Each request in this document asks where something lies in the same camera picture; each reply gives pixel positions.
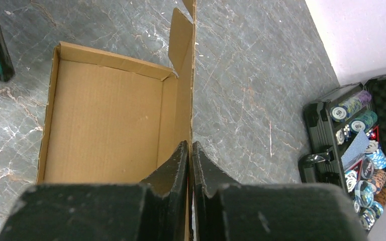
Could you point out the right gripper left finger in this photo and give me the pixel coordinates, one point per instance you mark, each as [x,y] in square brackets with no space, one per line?
[152,209]

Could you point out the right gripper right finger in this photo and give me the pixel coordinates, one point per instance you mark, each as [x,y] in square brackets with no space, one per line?
[228,210]

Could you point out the cardboard box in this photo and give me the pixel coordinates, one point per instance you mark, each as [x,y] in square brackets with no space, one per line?
[113,119]

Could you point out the black poker chip case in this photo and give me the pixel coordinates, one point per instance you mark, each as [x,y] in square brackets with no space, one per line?
[347,131]

